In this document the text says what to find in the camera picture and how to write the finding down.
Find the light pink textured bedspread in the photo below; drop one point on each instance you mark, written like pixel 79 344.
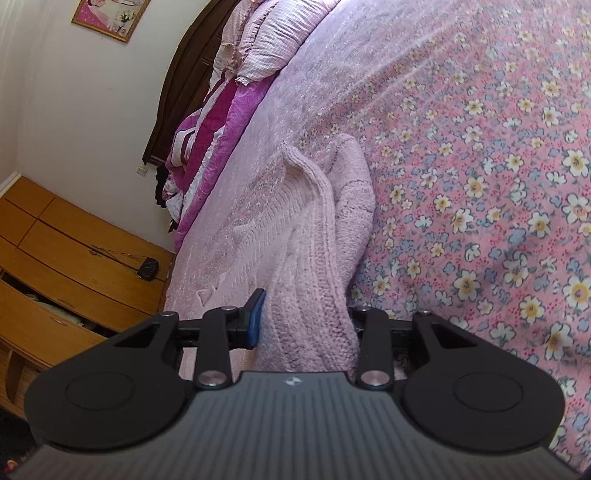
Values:
pixel 323 74

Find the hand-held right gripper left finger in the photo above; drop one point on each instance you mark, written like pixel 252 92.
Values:
pixel 256 319

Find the small black device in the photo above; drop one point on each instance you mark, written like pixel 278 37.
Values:
pixel 148 268

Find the light wooden cabinet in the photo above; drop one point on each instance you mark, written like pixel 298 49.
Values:
pixel 69 258

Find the dark wooden headboard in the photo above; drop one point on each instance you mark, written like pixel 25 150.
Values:
pixel 184 78

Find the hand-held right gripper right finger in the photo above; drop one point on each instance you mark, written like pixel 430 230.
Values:
pixel 371 334

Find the magenta white striped quilt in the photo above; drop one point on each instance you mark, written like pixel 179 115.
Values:
pixel 207 138

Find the framed pink wall picture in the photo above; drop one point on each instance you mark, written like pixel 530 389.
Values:
pixel 111 16

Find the pink floral bed sheet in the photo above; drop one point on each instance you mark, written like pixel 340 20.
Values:
pixel 485 184

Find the dark hanging cloth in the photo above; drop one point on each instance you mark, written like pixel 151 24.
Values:
pixel 161 187

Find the pink checkered pillow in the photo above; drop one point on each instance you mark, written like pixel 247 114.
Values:
pixel 272 41

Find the wall socket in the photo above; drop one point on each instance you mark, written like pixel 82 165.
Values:
pixel 143 170

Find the pink knitted sweater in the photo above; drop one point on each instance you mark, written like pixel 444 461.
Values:
pixel 314 300

